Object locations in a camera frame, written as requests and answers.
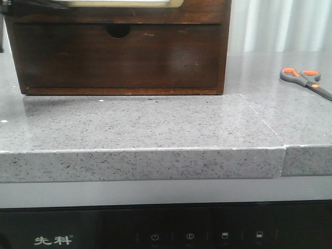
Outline wooden drawer white handle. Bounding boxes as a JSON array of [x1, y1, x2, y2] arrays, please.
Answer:
[[5, 1, 231, 24]]

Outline black appliance control panel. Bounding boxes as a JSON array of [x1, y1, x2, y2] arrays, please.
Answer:
[[1, 200, 331, 248]]

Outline grey orange handled scissors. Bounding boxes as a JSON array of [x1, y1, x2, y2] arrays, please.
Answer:
[[280, 67, 331, 101]]

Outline lower dark wooden drawer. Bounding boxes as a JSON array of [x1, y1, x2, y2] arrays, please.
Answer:
[[13, 24, 221, 88]]

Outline dark brown wooden drawer cabinet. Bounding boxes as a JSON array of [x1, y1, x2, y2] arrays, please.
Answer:
[[1, 1, 231, 95]]

